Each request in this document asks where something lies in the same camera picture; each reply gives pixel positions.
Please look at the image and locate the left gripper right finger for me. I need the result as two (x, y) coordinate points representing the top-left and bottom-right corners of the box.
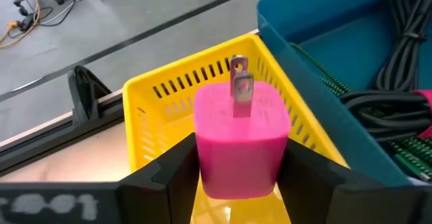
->
(276, 138), (432, 224)

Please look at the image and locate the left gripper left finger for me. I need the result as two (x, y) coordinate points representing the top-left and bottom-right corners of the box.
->
(117, 132), (200, 224)

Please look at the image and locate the pink charger cube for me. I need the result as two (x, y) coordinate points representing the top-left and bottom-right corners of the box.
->
(194, 55), (292, 200)

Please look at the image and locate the green braided cable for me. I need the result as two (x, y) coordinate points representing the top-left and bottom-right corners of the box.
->
(290, 41), (432, 183)

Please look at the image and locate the black cable bundle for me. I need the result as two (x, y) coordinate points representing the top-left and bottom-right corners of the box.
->
(374, 0), (432, 93)

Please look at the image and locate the yellow slotted plastic bin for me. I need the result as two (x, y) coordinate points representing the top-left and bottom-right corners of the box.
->
(122, 33), (348, 224)

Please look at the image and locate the large teal plastic bin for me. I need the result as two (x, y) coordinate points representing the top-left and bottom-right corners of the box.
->
(256, 0), (432, 188)

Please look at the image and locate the black aluminium table frame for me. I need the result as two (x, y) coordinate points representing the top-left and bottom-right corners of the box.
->
(0, 65), (125, 177)

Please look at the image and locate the yellow extension cable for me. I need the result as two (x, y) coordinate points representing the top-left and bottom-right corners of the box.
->
(0, 1), (42, 49)

